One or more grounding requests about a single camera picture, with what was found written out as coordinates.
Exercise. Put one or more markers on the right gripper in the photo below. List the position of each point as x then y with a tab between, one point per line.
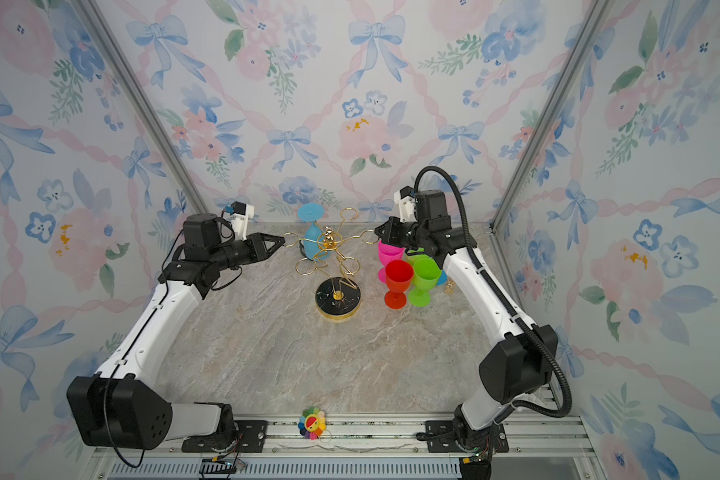
393	226

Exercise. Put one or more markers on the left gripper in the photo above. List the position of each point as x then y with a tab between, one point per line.
259	247

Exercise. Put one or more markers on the magenta wine glass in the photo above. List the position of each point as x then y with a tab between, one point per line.
387	254

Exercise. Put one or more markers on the red wine glass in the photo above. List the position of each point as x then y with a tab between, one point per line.
398	277

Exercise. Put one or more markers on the light blue wine glass back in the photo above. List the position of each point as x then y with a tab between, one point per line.
311	213

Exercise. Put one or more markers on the green wine glass back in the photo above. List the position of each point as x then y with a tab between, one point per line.
426	276

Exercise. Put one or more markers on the blue wine glass front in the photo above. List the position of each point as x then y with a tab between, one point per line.
442	279

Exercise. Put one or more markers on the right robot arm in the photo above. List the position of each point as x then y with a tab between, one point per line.
521	359

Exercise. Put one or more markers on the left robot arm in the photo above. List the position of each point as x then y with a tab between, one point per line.
117	406

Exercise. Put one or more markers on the gold wine glass rack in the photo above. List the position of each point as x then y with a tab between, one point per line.
338	297

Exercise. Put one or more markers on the small gold wrapped candy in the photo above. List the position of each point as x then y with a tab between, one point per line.
449	287

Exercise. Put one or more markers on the rainbow flower toy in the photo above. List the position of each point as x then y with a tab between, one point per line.
312	423

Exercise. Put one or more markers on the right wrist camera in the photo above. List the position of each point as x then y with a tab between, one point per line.
405	200

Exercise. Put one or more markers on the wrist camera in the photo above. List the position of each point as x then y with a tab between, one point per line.
238	215
405	200

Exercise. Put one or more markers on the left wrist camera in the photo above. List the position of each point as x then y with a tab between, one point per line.
238	215

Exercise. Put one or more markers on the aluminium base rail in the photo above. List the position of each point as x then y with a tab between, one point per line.
365	446

